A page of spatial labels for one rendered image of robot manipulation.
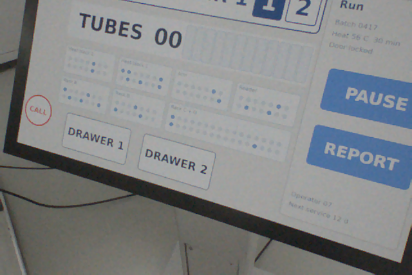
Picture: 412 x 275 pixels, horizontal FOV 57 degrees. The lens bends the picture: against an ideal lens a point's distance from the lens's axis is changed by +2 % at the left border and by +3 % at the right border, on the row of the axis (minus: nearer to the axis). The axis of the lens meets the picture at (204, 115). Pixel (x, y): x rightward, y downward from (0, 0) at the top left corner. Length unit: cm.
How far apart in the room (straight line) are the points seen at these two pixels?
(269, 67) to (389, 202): 18
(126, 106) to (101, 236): 115
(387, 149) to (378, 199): 5
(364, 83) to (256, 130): 12
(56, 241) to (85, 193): 22
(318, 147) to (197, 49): 17
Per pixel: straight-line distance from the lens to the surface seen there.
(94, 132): 49
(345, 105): 41
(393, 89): 42
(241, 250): 75
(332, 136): 41
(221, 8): 43
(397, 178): 43
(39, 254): 162
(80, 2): 51
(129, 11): 47
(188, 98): 43
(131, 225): 157
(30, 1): 55
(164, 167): 45
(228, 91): 42
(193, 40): 43
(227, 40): 42
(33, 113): 54
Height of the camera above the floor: 135
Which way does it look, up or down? 45 degrees down
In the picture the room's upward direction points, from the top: 1 degrees counter-clockwise
